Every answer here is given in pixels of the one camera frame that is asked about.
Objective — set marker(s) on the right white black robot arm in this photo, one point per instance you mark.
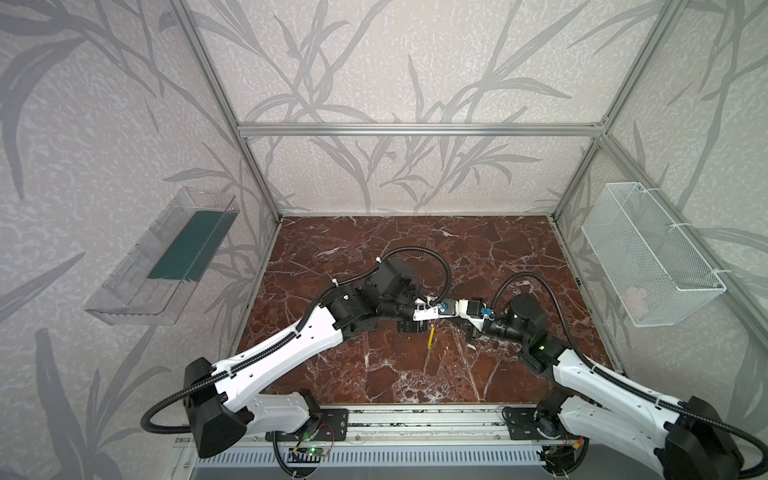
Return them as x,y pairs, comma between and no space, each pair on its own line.
676,439

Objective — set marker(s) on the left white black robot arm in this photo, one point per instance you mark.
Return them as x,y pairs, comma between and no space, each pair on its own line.
222,402

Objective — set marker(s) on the pink object in basket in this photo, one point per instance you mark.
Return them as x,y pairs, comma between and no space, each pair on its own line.
635,298

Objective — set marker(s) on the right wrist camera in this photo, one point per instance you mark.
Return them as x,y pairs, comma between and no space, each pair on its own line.
475,312

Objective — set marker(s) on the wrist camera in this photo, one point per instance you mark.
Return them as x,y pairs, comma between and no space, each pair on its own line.
475,312
445,309

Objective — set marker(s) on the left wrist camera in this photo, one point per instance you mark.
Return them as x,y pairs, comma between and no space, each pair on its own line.
445,309

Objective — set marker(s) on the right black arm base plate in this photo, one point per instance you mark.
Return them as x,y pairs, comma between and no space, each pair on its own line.
532,423

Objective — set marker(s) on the aluminium front rail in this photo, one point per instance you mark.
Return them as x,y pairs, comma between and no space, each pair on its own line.
420,427

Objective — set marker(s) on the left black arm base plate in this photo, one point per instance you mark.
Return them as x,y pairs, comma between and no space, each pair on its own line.
329,426

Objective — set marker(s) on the white wire mesh basket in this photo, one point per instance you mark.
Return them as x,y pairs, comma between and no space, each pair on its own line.
638,244

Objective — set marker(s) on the clear plastic wall bin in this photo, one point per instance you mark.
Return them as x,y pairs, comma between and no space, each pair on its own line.
153,284

